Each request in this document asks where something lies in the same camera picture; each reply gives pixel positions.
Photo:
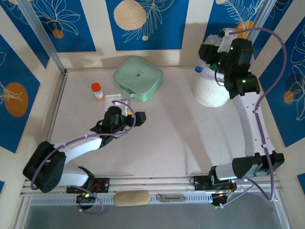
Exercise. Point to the white ribbed bin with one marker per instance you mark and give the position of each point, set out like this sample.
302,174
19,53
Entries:
209,93

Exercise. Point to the blue cap water bottle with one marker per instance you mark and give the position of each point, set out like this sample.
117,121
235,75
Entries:
198,69

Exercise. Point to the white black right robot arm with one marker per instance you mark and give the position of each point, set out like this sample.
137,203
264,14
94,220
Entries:
250,124

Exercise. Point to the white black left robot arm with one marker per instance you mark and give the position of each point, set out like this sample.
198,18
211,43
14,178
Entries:
81,145

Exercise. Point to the white gauze packet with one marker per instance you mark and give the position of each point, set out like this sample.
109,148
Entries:
112,100

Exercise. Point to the orange cap pill bottle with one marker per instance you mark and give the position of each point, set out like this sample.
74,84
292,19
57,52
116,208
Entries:
97,93

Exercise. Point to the mint green zip pouch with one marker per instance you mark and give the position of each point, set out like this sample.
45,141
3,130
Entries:
138,76

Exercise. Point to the tan foam roll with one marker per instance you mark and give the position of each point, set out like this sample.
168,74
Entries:
131,198

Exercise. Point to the controller board with LED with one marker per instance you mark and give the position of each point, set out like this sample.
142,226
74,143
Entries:
85,195
220,198

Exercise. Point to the slotted metal strip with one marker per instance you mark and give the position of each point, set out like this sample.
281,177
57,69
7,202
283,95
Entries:
195,198

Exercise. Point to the aluminium frame post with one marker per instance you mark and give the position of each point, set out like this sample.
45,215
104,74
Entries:
258,21
40,31

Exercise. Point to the blue floral wall panel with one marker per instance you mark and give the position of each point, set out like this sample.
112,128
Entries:
81,23
219,14
23,71
274,107
21,35
166,35

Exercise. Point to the aluminium side rail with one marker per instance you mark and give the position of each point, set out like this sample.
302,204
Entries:
57,102

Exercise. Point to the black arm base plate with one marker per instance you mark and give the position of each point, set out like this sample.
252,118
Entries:
200,182
103,184

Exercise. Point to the long aluminium base rail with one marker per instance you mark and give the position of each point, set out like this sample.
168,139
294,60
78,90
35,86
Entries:
152,183

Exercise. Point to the flat metal bracket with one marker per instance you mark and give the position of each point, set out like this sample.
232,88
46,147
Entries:
170,198

